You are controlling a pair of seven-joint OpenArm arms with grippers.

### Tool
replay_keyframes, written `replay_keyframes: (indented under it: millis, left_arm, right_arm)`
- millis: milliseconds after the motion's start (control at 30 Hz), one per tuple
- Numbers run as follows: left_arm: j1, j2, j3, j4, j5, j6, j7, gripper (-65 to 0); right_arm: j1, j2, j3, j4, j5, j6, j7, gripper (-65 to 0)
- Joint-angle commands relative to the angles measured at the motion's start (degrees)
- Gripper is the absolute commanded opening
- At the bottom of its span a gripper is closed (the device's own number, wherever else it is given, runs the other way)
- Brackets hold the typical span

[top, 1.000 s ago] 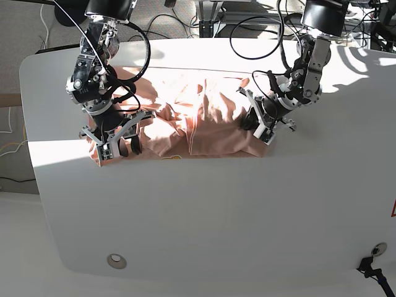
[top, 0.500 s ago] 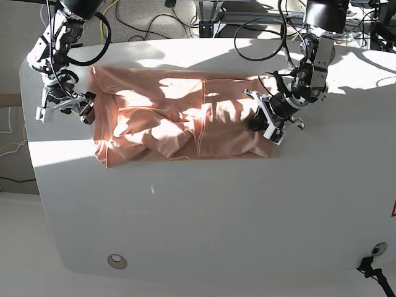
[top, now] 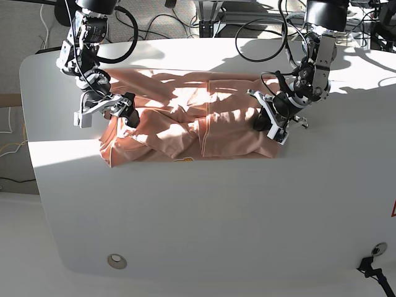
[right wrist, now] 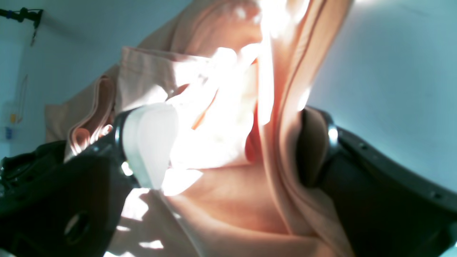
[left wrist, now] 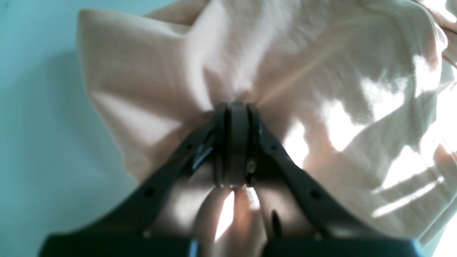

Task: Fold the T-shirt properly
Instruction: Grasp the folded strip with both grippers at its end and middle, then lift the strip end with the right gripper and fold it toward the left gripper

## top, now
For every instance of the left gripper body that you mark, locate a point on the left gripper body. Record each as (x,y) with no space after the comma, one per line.
(311,84)

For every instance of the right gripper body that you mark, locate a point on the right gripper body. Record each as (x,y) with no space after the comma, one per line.
(81,62)

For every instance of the salmon pink T-shirt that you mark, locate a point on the salmon pink T-shirt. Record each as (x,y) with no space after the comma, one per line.
(188,116)

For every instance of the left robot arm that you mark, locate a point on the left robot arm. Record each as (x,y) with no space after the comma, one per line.
(323,17)

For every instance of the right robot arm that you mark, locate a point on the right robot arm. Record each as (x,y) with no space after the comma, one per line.
(90,26)

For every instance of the metal table grommet left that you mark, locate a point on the metal table grommet left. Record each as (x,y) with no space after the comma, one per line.
(116,261)

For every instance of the metal table grommet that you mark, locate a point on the metal table grommet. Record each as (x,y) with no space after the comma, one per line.
(116,261)
(379,249)

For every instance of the red warning sticker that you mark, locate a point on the red warning sticker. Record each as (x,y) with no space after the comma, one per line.
(393,214)

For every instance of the metal table grommet right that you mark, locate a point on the metal table grommet right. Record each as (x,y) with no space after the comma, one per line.
(379,249)

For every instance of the silver frame centre post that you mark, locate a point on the silver frame centre post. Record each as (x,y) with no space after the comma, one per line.
(211,17)

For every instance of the black clamp with cable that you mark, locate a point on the black clamp with cable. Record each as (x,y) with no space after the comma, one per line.
(365,267)

